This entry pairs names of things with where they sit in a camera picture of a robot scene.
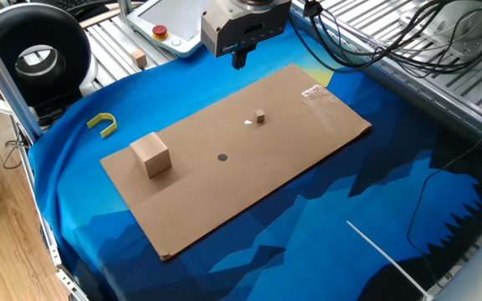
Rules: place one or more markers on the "yellow U-shaped piece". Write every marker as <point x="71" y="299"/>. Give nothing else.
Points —
<point x="107" y="115"/>

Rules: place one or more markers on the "tiny wooden cube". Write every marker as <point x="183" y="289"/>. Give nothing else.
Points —
<point x="259" y="116"/>

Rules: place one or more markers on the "large wooden block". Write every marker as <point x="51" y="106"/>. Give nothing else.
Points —
<point x="151" y="156"/>

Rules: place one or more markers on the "grey Schunk gripper body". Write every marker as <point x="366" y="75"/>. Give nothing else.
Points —
<point x="241" y="35"/>

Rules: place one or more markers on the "aluminium frame post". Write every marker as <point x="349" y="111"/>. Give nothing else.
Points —
<point x="2" y="79"/>
<point x="124" y="10"/>

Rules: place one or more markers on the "silver metal mounting plate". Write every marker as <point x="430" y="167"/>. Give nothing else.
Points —
<point x="471" y="44"/>

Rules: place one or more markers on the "black keyboard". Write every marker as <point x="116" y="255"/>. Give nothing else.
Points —
<point x="78" y="4"/>

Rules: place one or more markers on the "light wooden desk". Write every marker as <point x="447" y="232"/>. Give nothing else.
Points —
<point x="98" y="18"/>

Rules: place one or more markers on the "brown cardboard sheet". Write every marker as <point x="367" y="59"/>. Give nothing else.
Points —
<point x="245" y="188"/>

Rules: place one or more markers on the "aluminium table edge rail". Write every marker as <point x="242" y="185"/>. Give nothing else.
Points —
<point x="433" y="96"/>

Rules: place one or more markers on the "blue mountain print cloth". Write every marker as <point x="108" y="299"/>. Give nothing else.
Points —
<point x="329" y="251"/>

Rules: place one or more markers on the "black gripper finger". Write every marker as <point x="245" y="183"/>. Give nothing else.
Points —
<point x="236" y="60"/>
<point x="245" y="56"/>

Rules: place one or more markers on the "black round mark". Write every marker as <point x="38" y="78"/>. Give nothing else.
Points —
<point x="222" y="157"/>

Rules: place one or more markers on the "white teach pendant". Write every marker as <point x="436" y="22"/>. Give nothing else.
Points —
<point x="170" y="16"/>

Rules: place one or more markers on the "medium wooden cube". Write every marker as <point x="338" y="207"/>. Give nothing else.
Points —
<point x="139" y="58"/>

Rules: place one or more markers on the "clear shiny tape patch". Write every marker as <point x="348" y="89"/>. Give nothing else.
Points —
<point x="316" y="92"/>

